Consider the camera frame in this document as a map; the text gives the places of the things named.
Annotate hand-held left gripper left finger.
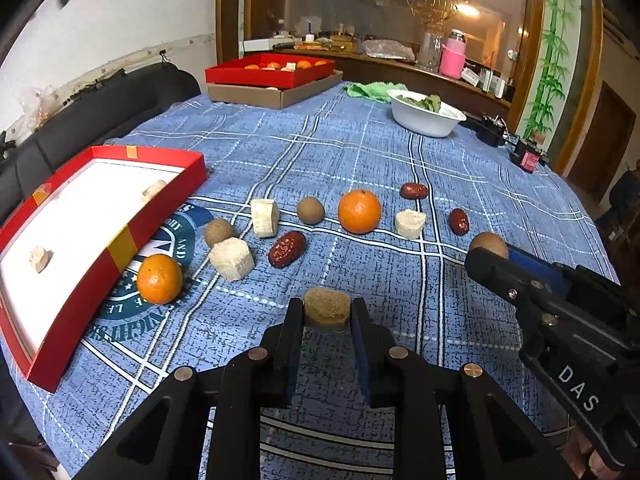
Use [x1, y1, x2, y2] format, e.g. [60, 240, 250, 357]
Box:
[72, 297, 306, 480]

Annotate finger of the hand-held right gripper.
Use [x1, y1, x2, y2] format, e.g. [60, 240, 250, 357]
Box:
[465, 247, 616, 356]
[507, 247, 628, 328]

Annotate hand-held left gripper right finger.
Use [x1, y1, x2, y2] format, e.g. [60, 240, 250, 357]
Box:
[350, 297, 576, 480]

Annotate brown longan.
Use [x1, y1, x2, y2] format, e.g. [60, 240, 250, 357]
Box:
[469, 232, 509, 261]
[204, 218, 236, 248]
[296, 196, 325, 224]

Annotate large orange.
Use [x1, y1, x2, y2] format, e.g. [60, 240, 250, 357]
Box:
[337, 188, 383, 234]

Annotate small orange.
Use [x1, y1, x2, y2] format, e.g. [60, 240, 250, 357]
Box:
[136, 254, 183, 306]

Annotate large red cardboard box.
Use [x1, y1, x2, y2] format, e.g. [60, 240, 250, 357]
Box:
[0, 145, 207, 393]

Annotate person's right hand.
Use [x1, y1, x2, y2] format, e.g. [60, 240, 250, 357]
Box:
[588, 451, 615, 477]

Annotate red and black charger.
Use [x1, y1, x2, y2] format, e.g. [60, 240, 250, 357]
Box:
[510, 137, 549, 171]

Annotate wooden door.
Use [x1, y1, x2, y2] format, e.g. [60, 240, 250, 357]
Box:
[565, 81, 637, 202]

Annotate white bowl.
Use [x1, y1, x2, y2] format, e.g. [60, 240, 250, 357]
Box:
[387, 89, 467, 138]

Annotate green leaves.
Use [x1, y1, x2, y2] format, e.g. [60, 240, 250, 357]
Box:
[404, 93, 444, 113]

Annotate pink thermos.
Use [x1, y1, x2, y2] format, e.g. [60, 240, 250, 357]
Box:
[439, 30, 469, 80]

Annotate bamboo painted panel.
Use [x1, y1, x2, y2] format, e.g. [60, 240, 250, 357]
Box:
[520, 0, 578, 133]

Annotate wooden counter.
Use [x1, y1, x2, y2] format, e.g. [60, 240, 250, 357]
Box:
[244, 40, 515, 107]

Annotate green cloth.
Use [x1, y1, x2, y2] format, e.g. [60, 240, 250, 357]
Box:
[344, 81, 407, 104]

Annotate clear glass jar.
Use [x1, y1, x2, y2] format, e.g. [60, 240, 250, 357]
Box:
[416, 32, 444, 71]

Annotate brown cardboard box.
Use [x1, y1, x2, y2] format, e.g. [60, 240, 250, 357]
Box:
[207, 70, 344, 110]

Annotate clear plastic bag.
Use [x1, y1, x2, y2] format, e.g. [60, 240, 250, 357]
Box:
[361, 39, 417, 61]

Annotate small red box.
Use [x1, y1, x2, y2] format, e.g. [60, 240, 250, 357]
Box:
[205, 53, 336, 90]

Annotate white flat box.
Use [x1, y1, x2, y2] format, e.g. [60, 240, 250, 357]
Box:
[243, 36, 302, 54]

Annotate black sofa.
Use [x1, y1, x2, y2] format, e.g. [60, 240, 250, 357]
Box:
[0, 62, 202, 211]

